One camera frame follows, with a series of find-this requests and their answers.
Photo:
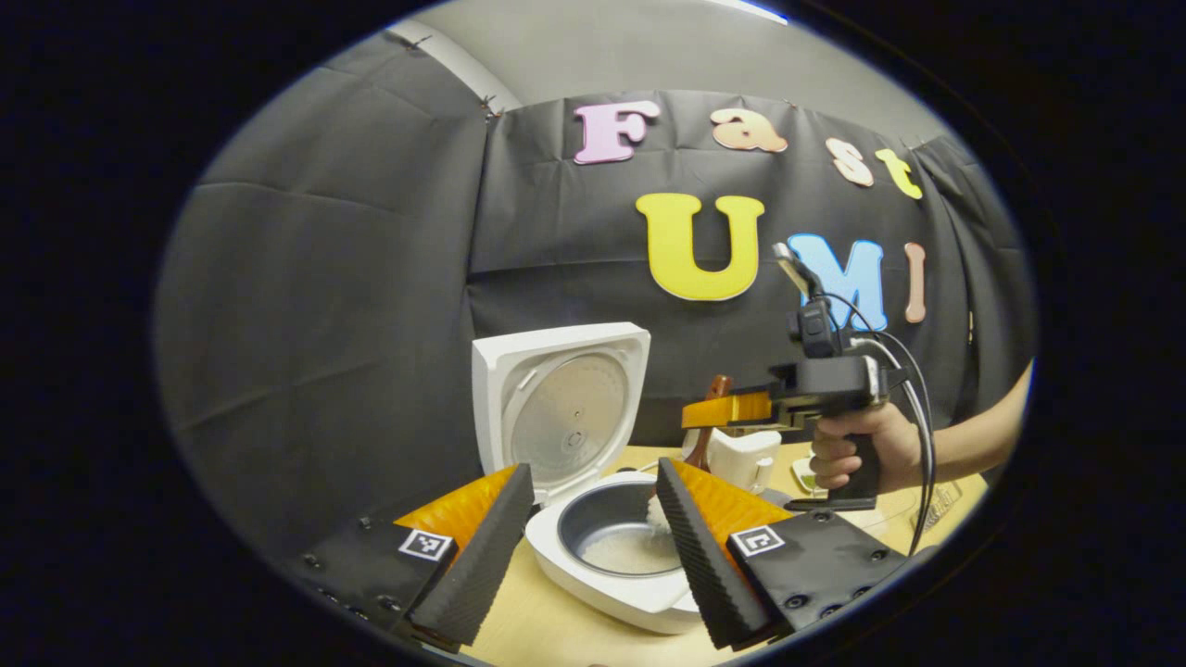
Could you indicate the white divided bean dish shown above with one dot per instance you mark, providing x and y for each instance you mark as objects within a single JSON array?
[{"x": 804, "y": 480}]

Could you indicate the white rice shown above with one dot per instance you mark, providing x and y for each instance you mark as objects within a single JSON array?
[{"x": 630, "y": 556}]

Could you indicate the white rice cooker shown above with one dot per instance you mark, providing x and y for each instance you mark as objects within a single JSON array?
[{"x": 500, "y": 389}]

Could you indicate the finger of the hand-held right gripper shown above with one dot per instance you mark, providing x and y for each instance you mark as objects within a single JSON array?
[{"x": 727, "y": 409}]

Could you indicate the white toaster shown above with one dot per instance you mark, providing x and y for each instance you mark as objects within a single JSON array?
[{"x": 741, "y": 459}]

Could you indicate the small glass chopstick holder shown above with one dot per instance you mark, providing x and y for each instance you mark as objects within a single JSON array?
[{"x": 938, "y": 508}]

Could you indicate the black backdrop cloth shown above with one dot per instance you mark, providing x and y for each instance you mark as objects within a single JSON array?
[{"x": 324, "y": 306}]

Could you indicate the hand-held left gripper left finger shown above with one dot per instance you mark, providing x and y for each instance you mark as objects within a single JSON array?
[{"x": 491, "y": 565}]

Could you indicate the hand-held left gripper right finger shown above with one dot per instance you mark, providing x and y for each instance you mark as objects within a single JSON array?
[{"x": 700, "y": 565}]

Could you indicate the brown wooden spoon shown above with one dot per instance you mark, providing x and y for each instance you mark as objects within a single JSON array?
[{"x": 720, "y": 387}]

